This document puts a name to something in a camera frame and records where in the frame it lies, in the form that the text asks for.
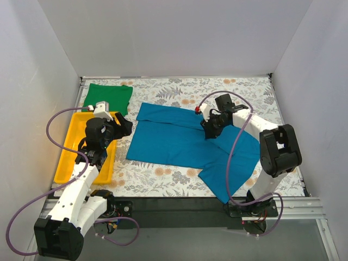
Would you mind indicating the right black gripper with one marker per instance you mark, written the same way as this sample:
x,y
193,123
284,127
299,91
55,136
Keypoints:
x,y
210,129

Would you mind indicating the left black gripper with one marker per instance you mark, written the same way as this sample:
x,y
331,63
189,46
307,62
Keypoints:
x,y
119,126

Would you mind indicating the blue t shirt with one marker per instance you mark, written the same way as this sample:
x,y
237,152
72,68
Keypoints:
x,y
174,136

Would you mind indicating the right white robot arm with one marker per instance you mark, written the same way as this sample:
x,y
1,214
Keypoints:
x,y
279,149

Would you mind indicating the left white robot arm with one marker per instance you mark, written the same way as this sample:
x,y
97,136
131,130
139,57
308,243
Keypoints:
x,y
61,233

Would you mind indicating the folded green t shirt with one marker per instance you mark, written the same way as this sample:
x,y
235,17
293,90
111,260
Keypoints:
x,y
118,97

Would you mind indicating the yellow plastic tray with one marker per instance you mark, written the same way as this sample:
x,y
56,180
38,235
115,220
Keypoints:
x,y
68,157

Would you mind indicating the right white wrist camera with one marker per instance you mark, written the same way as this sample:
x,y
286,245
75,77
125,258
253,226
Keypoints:
x,y
204,110

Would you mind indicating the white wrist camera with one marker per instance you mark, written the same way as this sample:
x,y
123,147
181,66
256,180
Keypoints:
x,y
101,110
204,110

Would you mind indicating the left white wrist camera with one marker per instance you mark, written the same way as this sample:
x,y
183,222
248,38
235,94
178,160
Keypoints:
x,y
101,110

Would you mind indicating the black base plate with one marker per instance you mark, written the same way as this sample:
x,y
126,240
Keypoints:
x,y
186,212

